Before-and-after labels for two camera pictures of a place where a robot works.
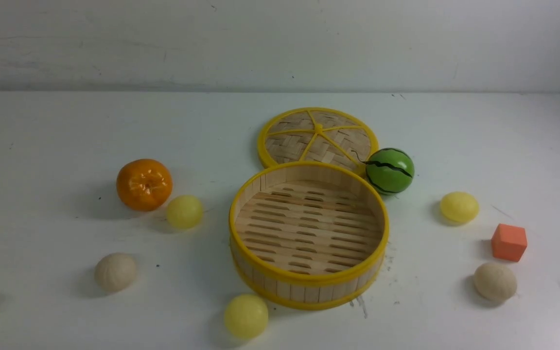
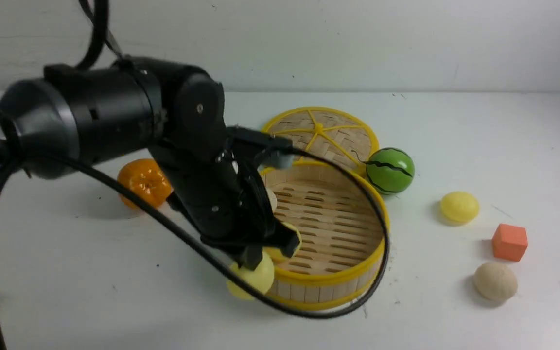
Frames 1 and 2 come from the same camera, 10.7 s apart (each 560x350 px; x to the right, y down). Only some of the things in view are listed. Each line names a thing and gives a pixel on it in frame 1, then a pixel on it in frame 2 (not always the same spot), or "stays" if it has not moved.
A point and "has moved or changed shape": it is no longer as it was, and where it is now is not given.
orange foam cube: [509, 242] stays
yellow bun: [184, 211] has moved or changed shape
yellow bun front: [246, 316] to [262, 277]
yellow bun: [459, 207] stays
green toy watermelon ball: [389, 170] stays
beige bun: [495, 282] stays
